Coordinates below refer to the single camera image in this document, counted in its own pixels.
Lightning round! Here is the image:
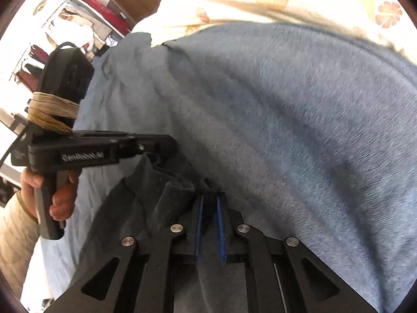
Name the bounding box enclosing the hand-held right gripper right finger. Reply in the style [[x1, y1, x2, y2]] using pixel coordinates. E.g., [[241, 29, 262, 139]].
[[215, 192, 378, 313]]

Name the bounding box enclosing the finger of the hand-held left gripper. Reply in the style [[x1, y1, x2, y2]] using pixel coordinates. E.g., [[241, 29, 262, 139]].
[[109, 132, 179, 167]]

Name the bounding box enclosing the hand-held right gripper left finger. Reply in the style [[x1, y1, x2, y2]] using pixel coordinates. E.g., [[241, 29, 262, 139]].
[[42, 194, 206, 313]]

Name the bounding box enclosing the black knit sweater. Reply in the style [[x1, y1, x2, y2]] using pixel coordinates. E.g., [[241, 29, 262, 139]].
[[76, 153, 249, 313]]

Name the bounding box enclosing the person's left hand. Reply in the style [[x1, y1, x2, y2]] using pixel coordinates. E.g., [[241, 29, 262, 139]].
[[20, 169, 81, 221]]

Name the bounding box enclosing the clutter pile behind bed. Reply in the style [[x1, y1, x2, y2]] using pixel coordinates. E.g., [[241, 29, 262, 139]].
[[13, 0, 132, 92]]

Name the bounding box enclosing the grey box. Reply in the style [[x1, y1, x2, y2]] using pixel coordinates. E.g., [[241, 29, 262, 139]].
[[0, 108, 27, 135]]

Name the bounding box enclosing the blue blanket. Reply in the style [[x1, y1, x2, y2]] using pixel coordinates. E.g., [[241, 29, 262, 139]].
[[24, 23, 417, 313]]

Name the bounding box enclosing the cream printed quilt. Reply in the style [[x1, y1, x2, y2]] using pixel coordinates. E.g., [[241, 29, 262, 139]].
[[132, 0, 415, 57]]

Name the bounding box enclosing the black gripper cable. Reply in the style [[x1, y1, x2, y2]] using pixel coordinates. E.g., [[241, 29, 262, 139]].
[[0, 127, 28, 170]]

